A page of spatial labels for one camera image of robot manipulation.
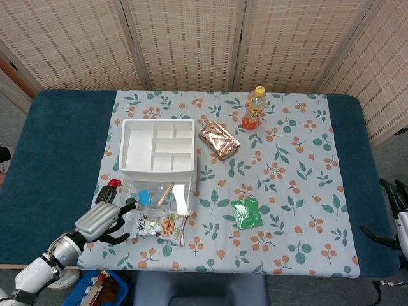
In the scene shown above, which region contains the silver nut snack bag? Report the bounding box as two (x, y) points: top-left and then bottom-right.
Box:
(128, 210), (190, 248)

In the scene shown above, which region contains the teal table cover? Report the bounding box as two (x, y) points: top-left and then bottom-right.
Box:
(0, 89), (401, 279)

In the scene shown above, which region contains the brown wooden door frame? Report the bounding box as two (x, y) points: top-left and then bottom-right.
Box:
(0, 52), (37, 99)

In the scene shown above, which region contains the blue plastic basket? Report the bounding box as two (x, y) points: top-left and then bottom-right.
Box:
(62, 270), (130, 306)

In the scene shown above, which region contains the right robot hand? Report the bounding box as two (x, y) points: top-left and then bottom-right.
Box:
(360, 177), (408, 253)

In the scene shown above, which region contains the person beside table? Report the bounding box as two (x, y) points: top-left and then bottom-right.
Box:
(0, 145), (15, 175)

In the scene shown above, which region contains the blue chair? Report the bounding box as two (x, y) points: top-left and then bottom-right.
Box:
(132, 273), (269, 306)

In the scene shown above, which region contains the white plastic drawer organizer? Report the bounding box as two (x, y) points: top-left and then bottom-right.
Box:
(118, 118), (200, 192)

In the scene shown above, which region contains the white sneaker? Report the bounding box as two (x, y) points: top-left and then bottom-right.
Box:
(47, 270), (81, 289)

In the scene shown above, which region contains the woven bamboo folding screen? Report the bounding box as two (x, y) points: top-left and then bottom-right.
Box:
(0, 0), (408, 148)

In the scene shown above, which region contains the floral fruit print tablecloth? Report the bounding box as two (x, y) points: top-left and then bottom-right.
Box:
(77, 90), (361, 277)

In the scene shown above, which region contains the orange iced tea bottle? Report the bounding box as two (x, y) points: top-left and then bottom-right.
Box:
(241, 85), (267, 131)

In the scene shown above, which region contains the black floor cable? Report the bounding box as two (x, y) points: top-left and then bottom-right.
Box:
(372, 279), (385, 306)

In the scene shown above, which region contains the green tea sachet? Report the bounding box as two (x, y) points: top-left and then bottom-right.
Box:
(230, 197), (265, 231)

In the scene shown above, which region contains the wooden stick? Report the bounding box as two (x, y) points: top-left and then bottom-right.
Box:
(157, 182), (175, 208)

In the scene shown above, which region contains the clear plastic storage box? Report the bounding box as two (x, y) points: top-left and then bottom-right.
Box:
(122, 176), (196, 218)

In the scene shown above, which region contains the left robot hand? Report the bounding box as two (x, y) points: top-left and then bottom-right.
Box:
(75, 199), (131, 246)

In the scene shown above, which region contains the gold foil snack packet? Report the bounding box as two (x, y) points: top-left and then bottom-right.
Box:
(198, 120), (242, 161)

